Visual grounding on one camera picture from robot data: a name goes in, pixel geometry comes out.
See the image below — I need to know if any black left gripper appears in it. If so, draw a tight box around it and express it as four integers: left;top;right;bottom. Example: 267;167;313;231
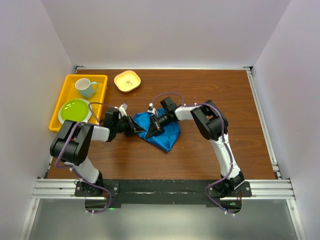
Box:
113;113;144;137

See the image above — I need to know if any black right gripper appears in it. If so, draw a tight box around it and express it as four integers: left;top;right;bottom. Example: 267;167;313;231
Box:
146;113;172;141

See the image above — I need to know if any blue cloth napkin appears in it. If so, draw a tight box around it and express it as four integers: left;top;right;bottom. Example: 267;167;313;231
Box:
133;112;181;152

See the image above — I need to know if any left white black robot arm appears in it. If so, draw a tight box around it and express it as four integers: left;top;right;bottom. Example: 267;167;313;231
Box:
49;107;144;196

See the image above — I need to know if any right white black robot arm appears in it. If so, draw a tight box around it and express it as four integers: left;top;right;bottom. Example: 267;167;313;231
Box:
145;97;245;197

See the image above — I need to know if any yellow square bowl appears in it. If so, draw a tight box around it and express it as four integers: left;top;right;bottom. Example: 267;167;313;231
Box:
114;70;141;93

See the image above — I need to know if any green plate white rim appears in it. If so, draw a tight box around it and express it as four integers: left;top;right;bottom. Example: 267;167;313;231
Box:
58;98;92;124

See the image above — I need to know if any light blue ceramic mug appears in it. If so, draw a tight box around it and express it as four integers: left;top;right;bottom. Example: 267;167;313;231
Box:
75;78;99;99

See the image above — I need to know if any yellow plastic tray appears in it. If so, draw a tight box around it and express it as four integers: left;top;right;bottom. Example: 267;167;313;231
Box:
48;74;108;132

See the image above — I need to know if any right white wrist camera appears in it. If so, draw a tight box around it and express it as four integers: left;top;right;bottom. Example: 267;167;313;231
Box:
147;102;157;115

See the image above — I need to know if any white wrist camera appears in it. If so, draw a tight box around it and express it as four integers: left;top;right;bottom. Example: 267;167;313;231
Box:
147;102;157;115
117;103;129;119

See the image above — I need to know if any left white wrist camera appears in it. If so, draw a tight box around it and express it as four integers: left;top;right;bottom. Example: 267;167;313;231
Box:
117;103;129;119

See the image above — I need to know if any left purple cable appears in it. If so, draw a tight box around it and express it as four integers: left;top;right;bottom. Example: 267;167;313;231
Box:
54;101;118;215

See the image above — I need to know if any purple cable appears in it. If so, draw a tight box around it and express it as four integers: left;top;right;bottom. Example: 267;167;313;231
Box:
149;92;237;217
54;101;118;215

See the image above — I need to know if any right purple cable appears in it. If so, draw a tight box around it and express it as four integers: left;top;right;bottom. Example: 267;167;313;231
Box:
149;92;237;217

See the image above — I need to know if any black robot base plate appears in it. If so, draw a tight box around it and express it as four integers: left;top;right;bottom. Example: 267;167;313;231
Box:
74;178;253;210

